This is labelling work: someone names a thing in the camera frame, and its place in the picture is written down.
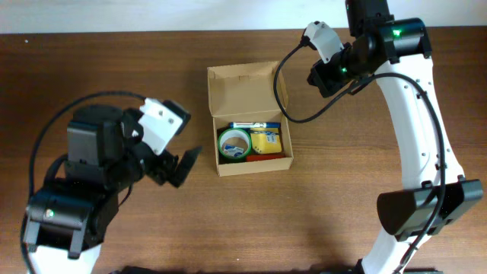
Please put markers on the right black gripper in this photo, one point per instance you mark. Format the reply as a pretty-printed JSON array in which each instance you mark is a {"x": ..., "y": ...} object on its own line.
[{"x": 327, "y": 78}]

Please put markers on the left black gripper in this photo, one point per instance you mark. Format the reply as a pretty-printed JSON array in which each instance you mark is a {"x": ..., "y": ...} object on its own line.
[{"x": 163, "y": 170}]

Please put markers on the small blue white box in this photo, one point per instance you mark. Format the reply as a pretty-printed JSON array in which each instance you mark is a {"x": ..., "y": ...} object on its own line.
[{"x": 231, "y": 151}]

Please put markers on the green tape roll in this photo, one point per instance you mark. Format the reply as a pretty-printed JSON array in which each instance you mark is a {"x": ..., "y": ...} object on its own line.
[{"x": 235, "y": 137}]

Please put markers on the blue white marker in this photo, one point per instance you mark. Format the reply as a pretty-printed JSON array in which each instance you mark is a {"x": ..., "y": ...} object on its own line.
[{"x": 252, "y": 125}]

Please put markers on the red utility knife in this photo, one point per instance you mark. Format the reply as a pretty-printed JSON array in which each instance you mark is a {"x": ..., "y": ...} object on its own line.
[{"x": 252, "y": 158}]

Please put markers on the blue ballpoint pen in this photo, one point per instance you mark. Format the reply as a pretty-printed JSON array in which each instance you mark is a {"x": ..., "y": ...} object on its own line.
[{"x": 262, "y": 131}]

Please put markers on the yellow sticky note pad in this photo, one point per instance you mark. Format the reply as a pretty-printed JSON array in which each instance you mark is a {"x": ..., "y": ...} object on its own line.
[{"x": 266, "y": 144}]

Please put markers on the brown cardboard box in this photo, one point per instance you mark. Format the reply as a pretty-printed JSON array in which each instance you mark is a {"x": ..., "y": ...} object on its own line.
[{"x": 244, "y": 94}]

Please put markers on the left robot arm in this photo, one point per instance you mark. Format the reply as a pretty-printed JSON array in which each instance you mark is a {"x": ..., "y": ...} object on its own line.
[{"x": 109, "y": 150}]

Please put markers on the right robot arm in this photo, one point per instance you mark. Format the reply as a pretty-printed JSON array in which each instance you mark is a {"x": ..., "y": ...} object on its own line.
[{"x": 397, "y": 55}]

